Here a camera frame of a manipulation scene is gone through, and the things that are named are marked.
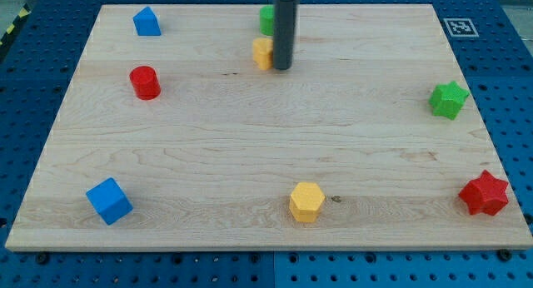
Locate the green star block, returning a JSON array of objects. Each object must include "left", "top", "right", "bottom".
[{"left": 428, "top": 81, "right": 470, "bottom": 120}]

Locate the green cylinder block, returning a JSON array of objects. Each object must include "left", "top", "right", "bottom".
[{"left": 259, "top": 5, "right": 274, "bottom": 36}]

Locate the yellow hexagon block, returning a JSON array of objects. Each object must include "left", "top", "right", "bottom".
[{"left": 289, "top": 182, "right": 326, "bottom": 223}]

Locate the blue triangular prism block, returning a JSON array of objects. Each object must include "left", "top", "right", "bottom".
[{"left": 132, "top": 7, "right": 162, "bottom": 36}]

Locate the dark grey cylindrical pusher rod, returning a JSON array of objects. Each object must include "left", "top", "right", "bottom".
[{"left": 272, "top": 0, "right": 299, "bottom": 70}]

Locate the white fiducial marker tag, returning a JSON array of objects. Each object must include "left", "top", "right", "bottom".
[{"left": 443, "top": 17, "right": 479, "bottom": 37}]

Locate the blue cube block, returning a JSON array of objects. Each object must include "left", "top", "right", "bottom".
[{"left": 86, "top": 177, "right": 133, "bottom": 226}]

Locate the light wooden board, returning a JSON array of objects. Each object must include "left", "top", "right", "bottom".
[{"left": 6, "top": 4, "right": 532, "bottom": 252}]

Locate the red star block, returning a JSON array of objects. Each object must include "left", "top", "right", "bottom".
[{"left": 458, "top": 170, "right": 509, "bottom": 216}]

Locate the yellow heart block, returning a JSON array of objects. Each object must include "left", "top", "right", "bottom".
[{"left": 252, "top": 37, "right": 273, "bottom": 70}]

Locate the red cylinder block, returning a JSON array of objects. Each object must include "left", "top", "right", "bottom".
[{"left": 129, "top": 66, "right": 161, "bottom": 100}]

